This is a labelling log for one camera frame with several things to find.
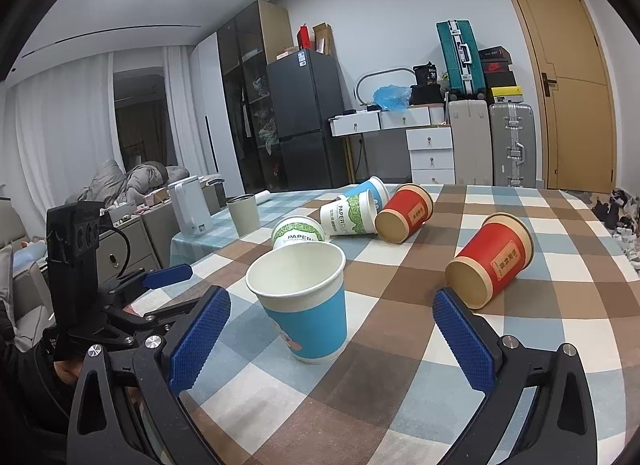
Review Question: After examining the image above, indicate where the person's left forearm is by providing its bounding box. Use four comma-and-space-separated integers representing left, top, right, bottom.
0, 295, 83, 438

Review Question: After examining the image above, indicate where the green and white paper cup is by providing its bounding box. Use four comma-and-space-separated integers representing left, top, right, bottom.
271, 216, 327, 251
320, 190, 378, 237

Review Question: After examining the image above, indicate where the blue paper cup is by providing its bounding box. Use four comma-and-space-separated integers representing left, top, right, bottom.
245, 243, 348, 365
338, 176, 390, 213

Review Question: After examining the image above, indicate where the white wardrobe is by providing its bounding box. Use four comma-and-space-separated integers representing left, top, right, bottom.
190, 31, 246, 196

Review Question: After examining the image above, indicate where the black refrigerator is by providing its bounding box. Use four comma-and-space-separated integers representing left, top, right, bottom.
266, 49, 348, 192

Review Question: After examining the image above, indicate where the checkered tablecloth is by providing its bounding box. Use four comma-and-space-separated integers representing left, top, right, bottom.
127, 184, 640, 465

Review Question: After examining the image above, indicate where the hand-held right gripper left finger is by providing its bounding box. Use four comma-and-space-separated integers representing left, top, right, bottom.
67, 286, 233, 465

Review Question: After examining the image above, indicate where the white desk with drawers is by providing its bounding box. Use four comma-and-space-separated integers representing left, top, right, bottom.
328, 104, 447, 183

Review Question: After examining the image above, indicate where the pile of grey clothing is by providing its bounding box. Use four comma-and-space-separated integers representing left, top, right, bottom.
65, 158, 191, 207

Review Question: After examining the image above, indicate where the wooden door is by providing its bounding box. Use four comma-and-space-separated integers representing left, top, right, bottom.
497, 0, 619, 194

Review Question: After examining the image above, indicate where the grey sofa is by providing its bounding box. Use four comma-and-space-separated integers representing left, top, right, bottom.
0, 185, 56, 341

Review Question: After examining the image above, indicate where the white water dispenser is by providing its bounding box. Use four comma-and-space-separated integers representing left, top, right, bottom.
167, 176, 213, 238

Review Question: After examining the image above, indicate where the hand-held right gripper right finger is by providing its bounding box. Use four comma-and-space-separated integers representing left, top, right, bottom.
432, 287, 598, 465

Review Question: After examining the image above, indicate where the beige suitcase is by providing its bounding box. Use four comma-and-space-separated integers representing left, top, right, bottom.
447, 99, 493, 186

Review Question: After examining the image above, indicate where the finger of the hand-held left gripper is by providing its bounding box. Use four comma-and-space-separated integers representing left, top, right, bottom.
97, 264, 194, 308
107, 295, 207, 341

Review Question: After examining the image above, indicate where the printed blanket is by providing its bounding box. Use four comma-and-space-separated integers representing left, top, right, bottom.
590, 188, 640, 276

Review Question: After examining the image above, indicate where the red and black shoe box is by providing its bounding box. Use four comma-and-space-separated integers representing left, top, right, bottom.
482, 63, 514, 89

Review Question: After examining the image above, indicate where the teal suitcase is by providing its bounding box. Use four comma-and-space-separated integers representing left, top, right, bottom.
436, 20, 487, 98

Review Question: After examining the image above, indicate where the yellow shoe box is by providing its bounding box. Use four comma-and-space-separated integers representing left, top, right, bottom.
491, 86, 524, 105

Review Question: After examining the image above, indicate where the beige tumbler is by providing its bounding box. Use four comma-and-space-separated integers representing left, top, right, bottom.
226, 194, 261, 237

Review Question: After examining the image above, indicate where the grey bedside cabinet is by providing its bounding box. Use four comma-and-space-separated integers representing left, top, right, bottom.
96, 218, 162, 288

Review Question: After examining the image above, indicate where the dark glass cabinet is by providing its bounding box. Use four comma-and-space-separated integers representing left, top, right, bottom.
217, 0, 293, 196

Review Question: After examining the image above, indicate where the white sheer curtain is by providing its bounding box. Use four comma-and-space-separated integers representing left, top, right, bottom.
11, 52, 117, 206
162, 44, 202, 168

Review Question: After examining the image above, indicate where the oval mirror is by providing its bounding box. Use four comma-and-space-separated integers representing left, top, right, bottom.
355, 66, 417, 106

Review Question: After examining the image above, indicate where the cardboard box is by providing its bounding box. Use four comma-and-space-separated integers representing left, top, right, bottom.
312, 22, 334, 57

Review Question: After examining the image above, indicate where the silver suitcase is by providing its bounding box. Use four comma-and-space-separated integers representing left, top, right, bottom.
488, 102, 537, 188

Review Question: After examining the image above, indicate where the blue plastic bag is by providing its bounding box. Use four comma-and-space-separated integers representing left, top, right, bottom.
373, 86, 412, 111

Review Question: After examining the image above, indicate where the white drawer unit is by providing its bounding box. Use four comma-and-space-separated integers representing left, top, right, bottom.
405, 126, 456, 185

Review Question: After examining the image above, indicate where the black bag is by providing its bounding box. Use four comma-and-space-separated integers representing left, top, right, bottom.
409, 84, 444, 106

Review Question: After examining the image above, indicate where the red paper cup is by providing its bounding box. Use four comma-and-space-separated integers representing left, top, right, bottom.
374, 184, 435, 245
444, 212, 535, 310

